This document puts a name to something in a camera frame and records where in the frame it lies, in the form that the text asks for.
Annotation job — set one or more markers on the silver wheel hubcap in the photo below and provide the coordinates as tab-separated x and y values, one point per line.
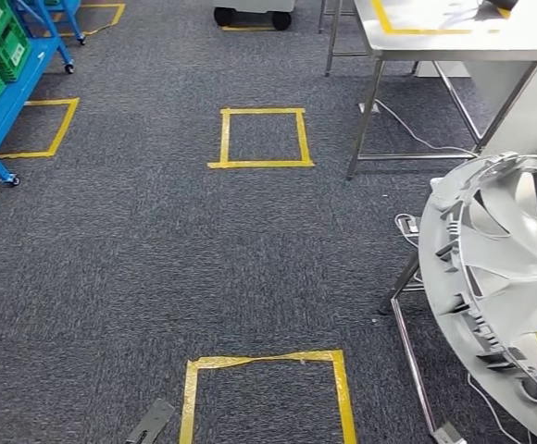
504	263

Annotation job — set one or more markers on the blue metal shelf cart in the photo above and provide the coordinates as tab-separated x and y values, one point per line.
75	21
16	92

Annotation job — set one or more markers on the yellow floor tape square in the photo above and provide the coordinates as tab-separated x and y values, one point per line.
188	404
249	28
225	138

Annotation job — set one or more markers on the grey power strip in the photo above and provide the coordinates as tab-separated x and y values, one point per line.
369	108
410	227

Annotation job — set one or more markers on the white cart with black wheels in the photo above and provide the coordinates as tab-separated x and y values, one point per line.
254	5

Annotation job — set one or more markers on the black robot left foot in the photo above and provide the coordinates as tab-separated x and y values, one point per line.
153	423

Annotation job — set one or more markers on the yellow tape on steel table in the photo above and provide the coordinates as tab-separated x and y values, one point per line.
382	18

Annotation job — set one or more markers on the steel table with tape mark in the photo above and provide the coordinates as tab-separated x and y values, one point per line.
435	46

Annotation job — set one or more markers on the white panel board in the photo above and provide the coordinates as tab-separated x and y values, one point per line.
528	110

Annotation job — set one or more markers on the black device on table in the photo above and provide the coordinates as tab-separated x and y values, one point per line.
502	3

